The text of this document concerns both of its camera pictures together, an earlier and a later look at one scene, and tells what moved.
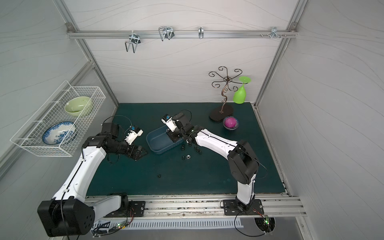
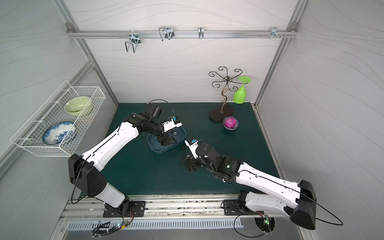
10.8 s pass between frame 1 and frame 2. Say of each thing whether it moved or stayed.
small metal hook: stayed
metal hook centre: stayed
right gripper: moved
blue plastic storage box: stayed
